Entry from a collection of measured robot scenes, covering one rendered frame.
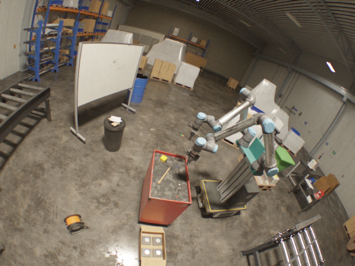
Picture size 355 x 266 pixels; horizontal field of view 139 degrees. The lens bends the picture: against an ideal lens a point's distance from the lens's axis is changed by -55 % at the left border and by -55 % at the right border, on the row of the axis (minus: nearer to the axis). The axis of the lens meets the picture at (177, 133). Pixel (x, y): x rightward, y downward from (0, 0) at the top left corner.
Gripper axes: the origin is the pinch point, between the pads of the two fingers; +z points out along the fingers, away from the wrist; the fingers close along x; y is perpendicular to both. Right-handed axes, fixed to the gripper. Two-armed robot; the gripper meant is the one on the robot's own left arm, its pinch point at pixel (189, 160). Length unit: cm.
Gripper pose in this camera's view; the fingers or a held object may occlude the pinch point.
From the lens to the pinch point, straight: 156.8
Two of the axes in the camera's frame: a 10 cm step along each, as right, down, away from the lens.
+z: -2.7, 6.8, 6.8
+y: -6.2, 4.2, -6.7
